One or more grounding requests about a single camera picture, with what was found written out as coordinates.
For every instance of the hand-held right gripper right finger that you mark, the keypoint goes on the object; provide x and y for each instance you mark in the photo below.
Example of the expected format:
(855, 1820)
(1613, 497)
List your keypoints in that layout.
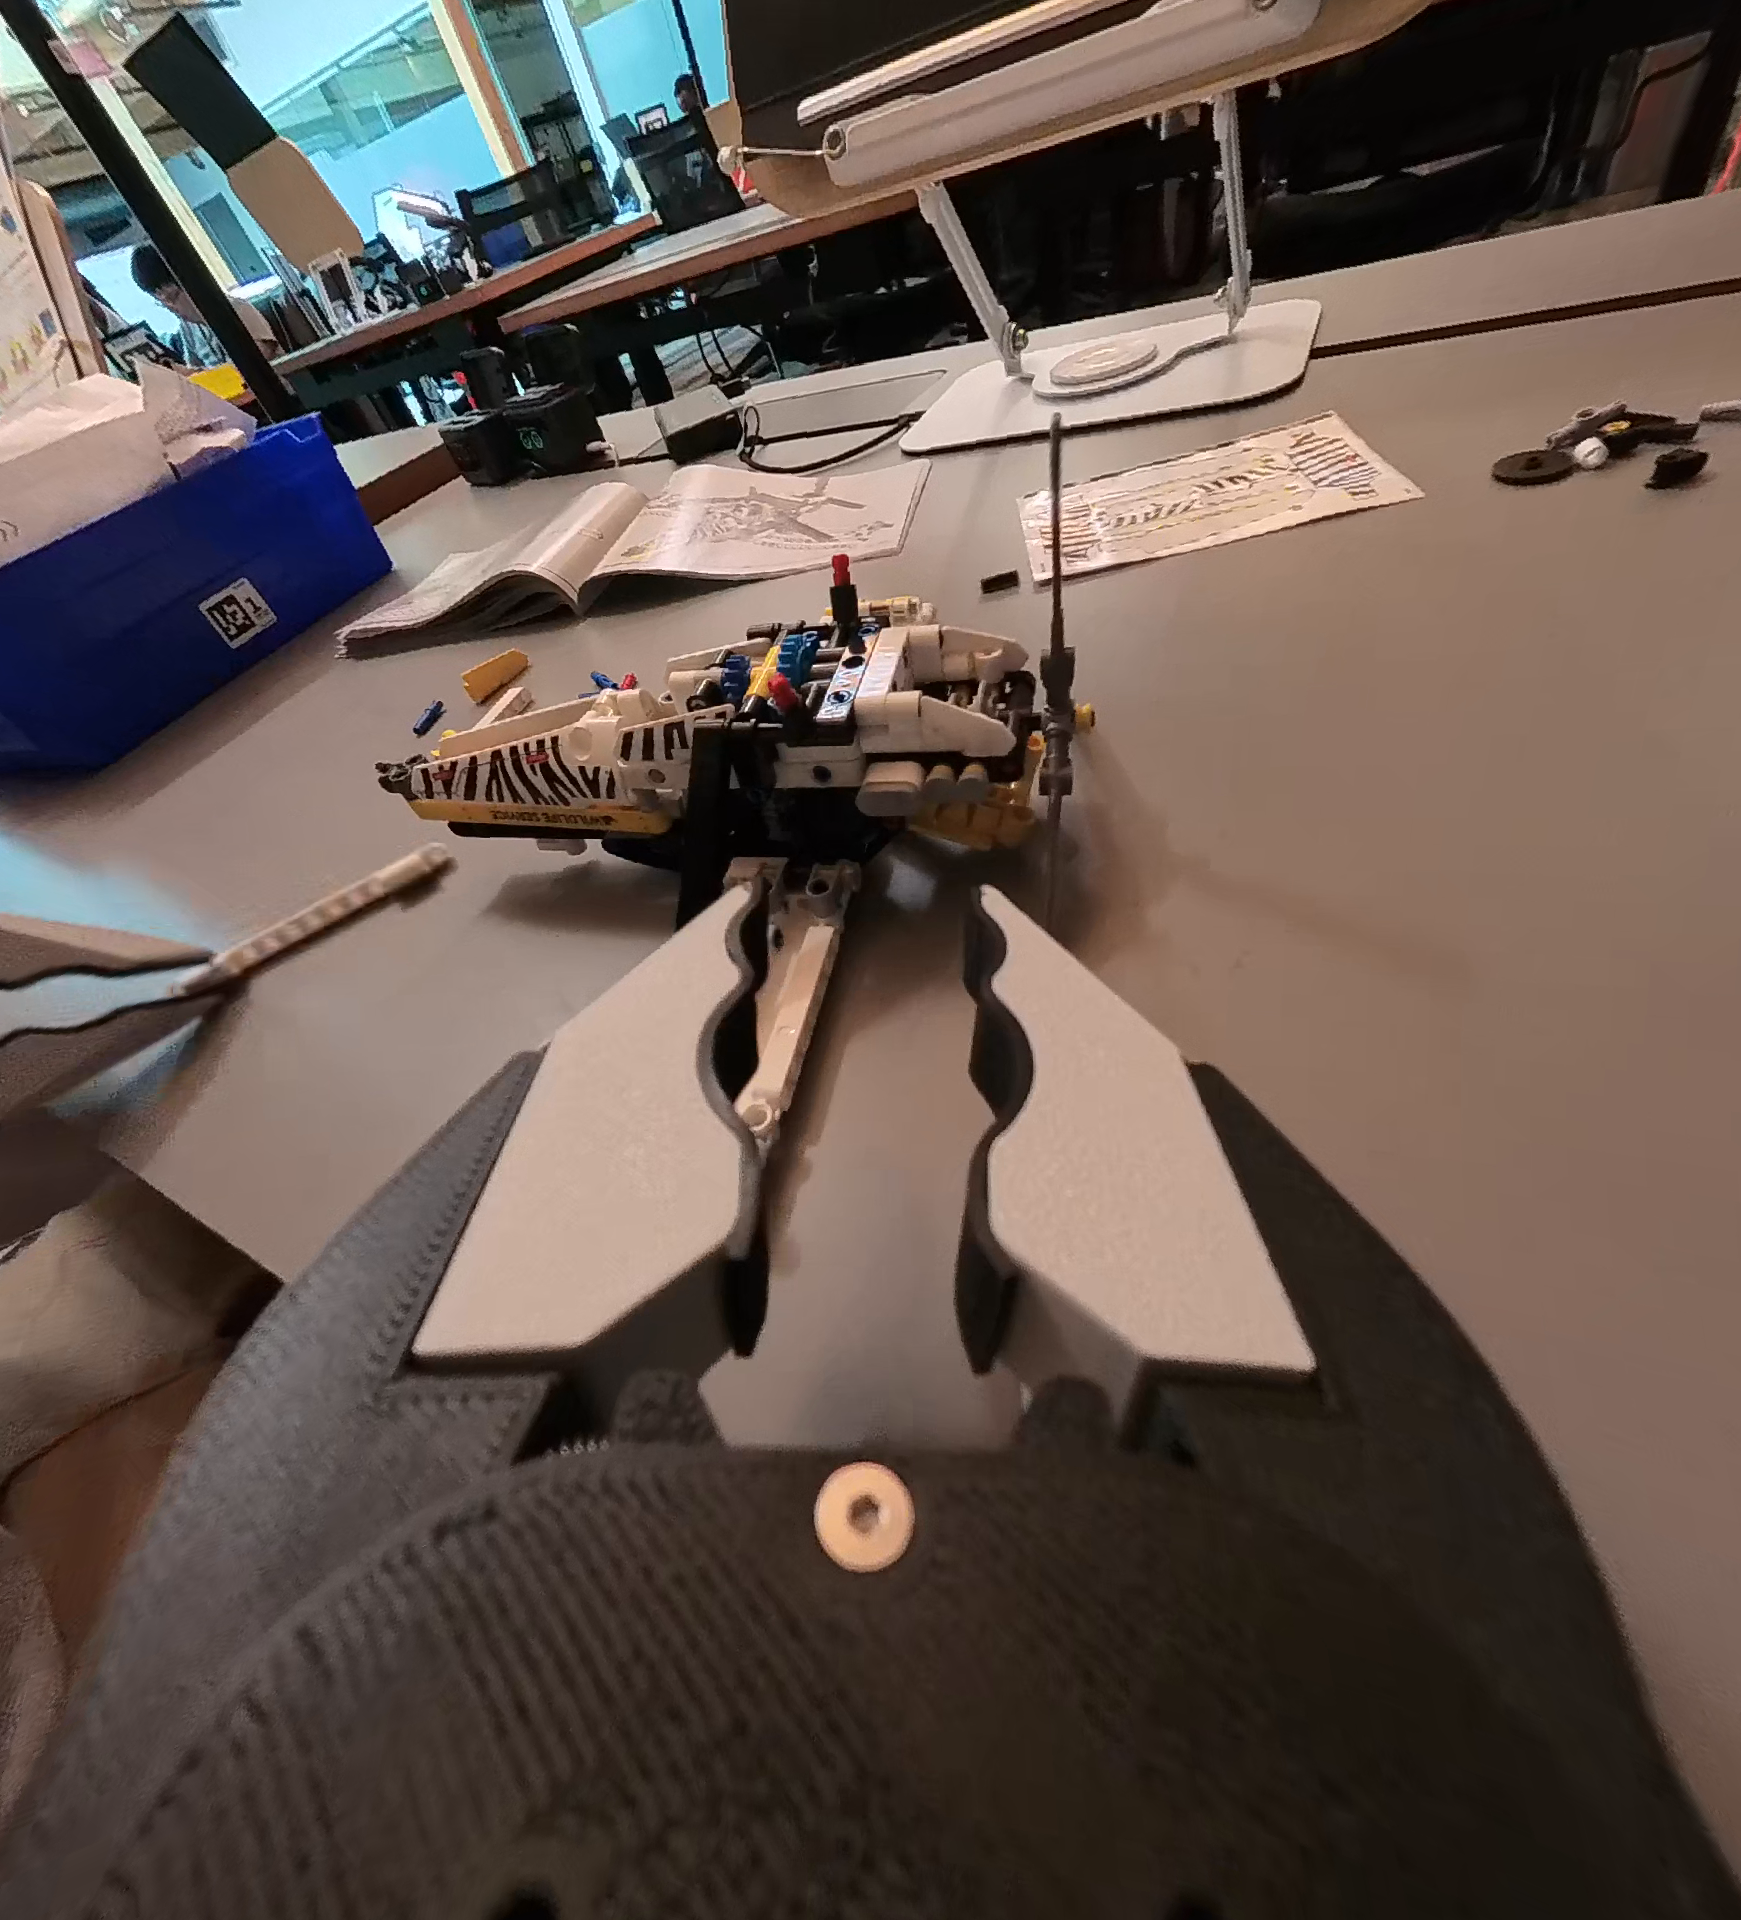
(1125, 1184)

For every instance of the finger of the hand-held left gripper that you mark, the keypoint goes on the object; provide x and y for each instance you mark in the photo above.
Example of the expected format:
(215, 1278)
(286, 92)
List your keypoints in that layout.
(44, 938)
(15, 1049)

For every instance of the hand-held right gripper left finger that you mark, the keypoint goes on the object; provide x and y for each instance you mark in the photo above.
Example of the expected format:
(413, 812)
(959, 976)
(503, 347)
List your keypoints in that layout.
(614, 1170)

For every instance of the long white lego beam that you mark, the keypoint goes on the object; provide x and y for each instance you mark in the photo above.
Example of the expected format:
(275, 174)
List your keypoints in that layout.
(328, 915)

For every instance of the zebra striped lego helicopter model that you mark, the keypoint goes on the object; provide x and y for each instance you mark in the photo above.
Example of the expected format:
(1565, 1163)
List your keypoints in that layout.
(811, 720)

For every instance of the short white lego plate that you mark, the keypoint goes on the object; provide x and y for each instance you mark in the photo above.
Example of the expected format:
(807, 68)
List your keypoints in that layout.
(501, 710)

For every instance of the yellow lego piece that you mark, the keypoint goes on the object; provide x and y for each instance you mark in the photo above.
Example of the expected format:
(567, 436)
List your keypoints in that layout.
(496, 675)

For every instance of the open lego instruction booklet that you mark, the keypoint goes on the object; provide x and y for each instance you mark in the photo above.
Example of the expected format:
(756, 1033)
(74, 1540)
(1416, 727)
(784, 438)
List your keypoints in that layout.
(751, 517)

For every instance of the black lego wheel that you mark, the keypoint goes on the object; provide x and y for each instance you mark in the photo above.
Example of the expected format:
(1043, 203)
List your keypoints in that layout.
(1531, 465)

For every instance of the small black lego piece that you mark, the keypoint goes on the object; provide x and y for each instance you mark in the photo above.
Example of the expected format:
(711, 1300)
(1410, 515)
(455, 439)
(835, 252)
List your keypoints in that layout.
(1672, 468)

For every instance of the blue plastic storage bin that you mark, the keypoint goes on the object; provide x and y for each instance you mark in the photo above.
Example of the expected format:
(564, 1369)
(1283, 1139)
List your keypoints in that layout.
(135, 600)

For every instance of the crumpled white paper bags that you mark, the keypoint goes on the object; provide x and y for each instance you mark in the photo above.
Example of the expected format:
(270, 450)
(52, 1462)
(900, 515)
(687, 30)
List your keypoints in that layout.
(44, 465)

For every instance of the zebra print sticker sheet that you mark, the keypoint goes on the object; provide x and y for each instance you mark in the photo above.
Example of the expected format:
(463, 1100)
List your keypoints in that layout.
(1216, 496)

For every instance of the black battery chargers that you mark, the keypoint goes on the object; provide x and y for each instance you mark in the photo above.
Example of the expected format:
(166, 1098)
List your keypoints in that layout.
(539, 406)

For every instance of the black power adapter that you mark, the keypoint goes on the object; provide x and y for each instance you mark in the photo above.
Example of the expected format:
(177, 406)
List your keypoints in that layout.
(699, 431)

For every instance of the black slanted pole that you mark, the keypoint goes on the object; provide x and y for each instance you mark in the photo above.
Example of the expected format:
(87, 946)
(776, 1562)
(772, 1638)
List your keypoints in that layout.
(150, 195)

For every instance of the wooden background desk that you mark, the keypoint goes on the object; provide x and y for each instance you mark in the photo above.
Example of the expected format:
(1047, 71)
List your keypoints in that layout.
(466, 294)

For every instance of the black and beige panel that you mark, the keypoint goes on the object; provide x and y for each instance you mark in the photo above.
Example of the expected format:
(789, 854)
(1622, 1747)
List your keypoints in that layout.
(255, 150)

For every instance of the silver monitor stand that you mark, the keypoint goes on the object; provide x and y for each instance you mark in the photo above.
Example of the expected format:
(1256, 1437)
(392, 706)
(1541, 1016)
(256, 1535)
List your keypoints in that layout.
(1139, 367)

